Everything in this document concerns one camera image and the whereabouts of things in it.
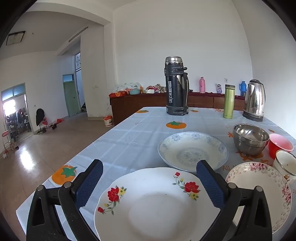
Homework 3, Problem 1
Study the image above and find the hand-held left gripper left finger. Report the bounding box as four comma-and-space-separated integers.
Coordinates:
26, 159, 104, 241

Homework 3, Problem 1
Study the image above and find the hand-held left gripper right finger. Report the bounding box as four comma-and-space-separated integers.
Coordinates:
196, 160, 273, 241

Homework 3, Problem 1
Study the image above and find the pink floral rimmed bowl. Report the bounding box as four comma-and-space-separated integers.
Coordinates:
225, 162, 292, 234

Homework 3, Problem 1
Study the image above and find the stainless steel bowl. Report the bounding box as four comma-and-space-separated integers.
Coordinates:
233, 124, 270, 156

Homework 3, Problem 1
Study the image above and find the white plate with red flowers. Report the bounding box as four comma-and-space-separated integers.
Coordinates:
94, 167, 222, 241

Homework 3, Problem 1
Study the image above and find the red plastic bowl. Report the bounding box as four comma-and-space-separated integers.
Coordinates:
268, 133, 294, 160

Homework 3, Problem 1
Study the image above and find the white plate with blue pattern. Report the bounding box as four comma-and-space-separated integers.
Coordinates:
158, 132, 229, 173

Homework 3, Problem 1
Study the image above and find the light blue persimmon tablecloth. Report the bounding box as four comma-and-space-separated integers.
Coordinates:
16, 107, 296, 241

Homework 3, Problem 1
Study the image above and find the chair with black jacket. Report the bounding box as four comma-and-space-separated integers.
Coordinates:
35, 108, 50, 134

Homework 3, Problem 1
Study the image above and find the green door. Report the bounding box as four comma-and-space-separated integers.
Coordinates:
63, 82, 79, 117

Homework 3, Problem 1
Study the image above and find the green thermos bottle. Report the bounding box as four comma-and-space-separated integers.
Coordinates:
223, 84, 236, 119

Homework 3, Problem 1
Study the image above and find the red folding chair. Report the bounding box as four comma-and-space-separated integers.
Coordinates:
2, 130, 16, 154

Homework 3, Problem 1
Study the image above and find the parked motorbike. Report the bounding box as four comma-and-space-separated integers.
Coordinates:
6, 109, 30, 141

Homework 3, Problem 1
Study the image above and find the stainless steel electric kettle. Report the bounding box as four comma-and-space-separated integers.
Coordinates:
242, 79, 266, 122

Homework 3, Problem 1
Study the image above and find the large black thermos flask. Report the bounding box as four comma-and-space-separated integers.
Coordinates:
165, 56, 189, 116

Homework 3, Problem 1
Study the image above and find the brown wooden cabinet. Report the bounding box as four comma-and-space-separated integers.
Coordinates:
110, 91, 249, 127

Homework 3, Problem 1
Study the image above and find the mesh food cover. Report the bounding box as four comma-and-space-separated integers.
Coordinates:
112, 82, 142, 93

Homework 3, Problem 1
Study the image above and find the colourful folded cloth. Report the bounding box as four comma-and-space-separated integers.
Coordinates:
146, 84, 166, 93

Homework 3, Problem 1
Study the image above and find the fluorescent tube lamp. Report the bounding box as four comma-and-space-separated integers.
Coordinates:
68, 26, 89, 42

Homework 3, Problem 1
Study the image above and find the framed wall picture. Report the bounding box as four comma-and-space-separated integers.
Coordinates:
6, 31, 26, 45

